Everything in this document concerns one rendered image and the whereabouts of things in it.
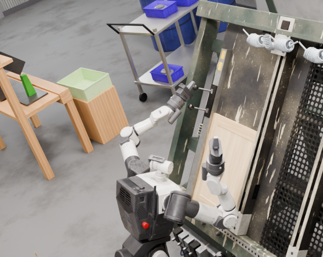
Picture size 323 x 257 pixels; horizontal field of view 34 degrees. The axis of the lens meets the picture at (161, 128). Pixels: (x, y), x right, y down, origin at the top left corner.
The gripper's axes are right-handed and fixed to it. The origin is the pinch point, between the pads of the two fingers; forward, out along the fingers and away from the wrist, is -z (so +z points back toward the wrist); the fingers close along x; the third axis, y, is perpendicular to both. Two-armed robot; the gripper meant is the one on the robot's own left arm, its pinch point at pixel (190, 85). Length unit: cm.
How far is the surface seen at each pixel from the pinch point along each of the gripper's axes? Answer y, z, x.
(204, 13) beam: -8.3, -38.6, -20.3
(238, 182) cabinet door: 47, 30, 34
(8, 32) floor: -848, -28, 177
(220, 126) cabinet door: 21.2, 8.8, 20.2
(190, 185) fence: 11, 45, 41
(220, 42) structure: -3.9, -33.5, -0.9
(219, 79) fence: 12.5, -12.2, 4.0
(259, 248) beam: 77, 52, 46
